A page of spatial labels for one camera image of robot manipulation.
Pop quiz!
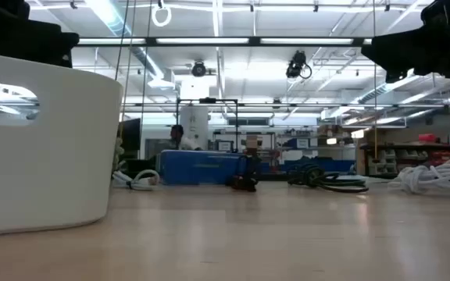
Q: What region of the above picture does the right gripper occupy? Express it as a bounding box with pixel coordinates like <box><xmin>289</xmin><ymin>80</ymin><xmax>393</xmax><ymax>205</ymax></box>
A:
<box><xmin>361</xmin><ymin>0</ymin><xmax>450</xmax><ymax>84</ymax></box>

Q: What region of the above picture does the long white cable bundle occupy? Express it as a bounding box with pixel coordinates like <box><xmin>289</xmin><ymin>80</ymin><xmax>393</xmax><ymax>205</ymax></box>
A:
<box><xmin>387</xmin><ymin>155</ymin><xmax>450</xmax><ymax>198</ymax></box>

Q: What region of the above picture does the black USB-C cable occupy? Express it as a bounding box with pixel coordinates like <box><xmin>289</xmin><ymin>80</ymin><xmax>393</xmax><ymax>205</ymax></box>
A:
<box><xmin>287</xmin><ymin>163</ymin><xmax>371</xmax><ymax>194</ymax></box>

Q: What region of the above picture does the short white USB-C cable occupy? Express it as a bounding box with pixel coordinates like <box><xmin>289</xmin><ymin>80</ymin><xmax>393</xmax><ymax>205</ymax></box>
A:
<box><xmin>111</xmin><ymin>168</ymin><xmax>162</xmax><ymax>193</ymax></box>

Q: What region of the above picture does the black cable with red tie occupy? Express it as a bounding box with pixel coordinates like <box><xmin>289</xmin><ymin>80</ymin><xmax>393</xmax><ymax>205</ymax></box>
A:
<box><xmin>226</xmin><ymin>153</ymin><xmax>263</xmax><ymax>194</ymax></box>

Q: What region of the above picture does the black overhead light bar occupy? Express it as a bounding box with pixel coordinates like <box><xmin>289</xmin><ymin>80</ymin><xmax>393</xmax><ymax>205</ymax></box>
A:
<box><xmin>75</xmin><ymin>36</ymin><xmax>373</xmax><ymax>48</ymax></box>

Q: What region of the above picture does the shelf with storage bins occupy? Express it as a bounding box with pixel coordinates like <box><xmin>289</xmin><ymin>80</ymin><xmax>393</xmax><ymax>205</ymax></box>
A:
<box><xmin>359</xmin><ymin>140</ymin><xmax>450</xmax><ymax>177</ymax></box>

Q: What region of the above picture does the white plastic bin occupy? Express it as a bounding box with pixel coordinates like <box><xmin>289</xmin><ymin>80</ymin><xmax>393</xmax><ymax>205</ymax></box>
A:
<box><xmin>0</xmin><ymin>50</ymin><xmax>125</xmax><ymax>237</ymax></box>

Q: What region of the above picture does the black monitor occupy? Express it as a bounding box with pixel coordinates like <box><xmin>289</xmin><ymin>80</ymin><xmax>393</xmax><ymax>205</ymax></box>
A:
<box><xmin>118</xmin><ymin>117</ymin><xmax>142</xmax><ymax>159</ymax></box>

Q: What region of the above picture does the small green plant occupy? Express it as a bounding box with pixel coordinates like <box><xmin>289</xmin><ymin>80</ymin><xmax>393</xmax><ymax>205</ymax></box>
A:
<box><xmin>111</xmin><ymin>136</ymin><xmax>127</xmax><ymax>173</ymax></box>

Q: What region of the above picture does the person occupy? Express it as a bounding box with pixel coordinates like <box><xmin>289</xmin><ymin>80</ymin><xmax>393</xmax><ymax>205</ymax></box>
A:
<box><xmin>169</xmin><ymin>124</ymin><xmax>203</xmax><ymax>151</ymax></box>

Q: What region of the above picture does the white cylindrical tank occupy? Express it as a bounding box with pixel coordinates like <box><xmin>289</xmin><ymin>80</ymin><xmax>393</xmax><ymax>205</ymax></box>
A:
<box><xmin>179</xmin><ymin>105</ymin><xmax>210</xmax><ymax>151</ymax></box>

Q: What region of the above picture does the cardboard box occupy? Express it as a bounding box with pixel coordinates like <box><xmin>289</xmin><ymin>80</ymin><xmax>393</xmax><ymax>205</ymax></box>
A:
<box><xmin>245</xmin><ymin>134</ymin><xmax>264</xmax><ymax>150</ymax></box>

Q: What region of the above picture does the blue product box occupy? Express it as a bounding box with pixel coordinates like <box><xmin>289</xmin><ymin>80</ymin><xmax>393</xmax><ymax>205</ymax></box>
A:
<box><xmin>158</xmin><ymin>149</ymin><xmax>248</xmax><ymax>187</ymax></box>

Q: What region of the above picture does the thin black hanging cable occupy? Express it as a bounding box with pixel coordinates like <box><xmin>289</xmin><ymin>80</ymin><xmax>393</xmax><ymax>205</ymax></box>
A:
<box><xmin>114</xmin><ymin>0</ymin><xmax>130</xmax><ymax>81</ymax></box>
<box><xmin>119</xmin><ymin>0</ymin><xmax>138</xmax><ymax>137</ymax></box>

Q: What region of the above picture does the silver ceiling duct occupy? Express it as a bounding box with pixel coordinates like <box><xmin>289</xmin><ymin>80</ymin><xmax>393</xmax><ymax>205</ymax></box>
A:
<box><xmin>86</xmin><ymin>0</ymin><xmax>168</xmax><ymax>81</ymax></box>

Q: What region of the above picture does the black camera with cable loop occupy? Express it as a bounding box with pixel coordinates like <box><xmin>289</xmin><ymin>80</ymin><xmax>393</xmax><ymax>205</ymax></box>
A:
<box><xmin>285</xmin><ymin>50</ymin><xmax>313</xmax><ymax>80</ymax></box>

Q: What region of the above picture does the white cable loop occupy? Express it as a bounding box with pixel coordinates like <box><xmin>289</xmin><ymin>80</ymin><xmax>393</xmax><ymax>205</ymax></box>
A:
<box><xmin>151</xmin><ymin>2</ymin><xmax>173</xmax><ymax>28</ymax></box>

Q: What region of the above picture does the round black overhead camera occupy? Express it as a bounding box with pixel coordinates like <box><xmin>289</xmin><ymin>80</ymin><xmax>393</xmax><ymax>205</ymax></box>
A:
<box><xmin>191</xmin><ymin>59</ymin><xmax>208</xmax><ymax>78</ymax></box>

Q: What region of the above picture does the black tubular frame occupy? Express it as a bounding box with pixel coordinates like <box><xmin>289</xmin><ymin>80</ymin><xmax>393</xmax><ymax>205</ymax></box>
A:
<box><xmin>175</xmin><ymin>97</ymin><xmax>240</xmax><ymax>154</ymax></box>

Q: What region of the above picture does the black aluminium table frame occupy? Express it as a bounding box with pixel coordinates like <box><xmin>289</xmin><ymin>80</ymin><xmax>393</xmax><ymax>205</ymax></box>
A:
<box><xmin>111</xmin><ymin>168</ymin><xmax>392</xmax><ymax>185</ymax></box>

